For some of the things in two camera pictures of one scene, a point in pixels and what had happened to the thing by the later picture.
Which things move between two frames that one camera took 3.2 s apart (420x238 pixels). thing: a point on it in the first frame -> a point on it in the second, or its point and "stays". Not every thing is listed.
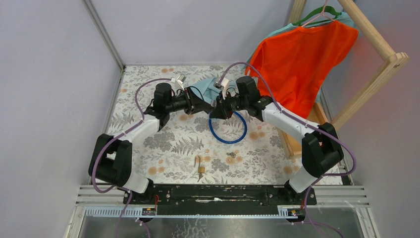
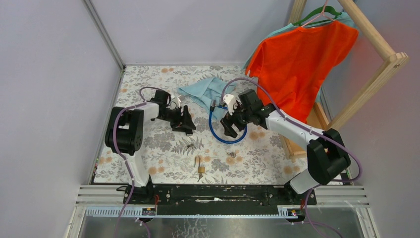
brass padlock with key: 200,170 stays
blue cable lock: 238,140 stays
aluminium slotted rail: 288,211 stays
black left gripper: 192,102 -> 184,119
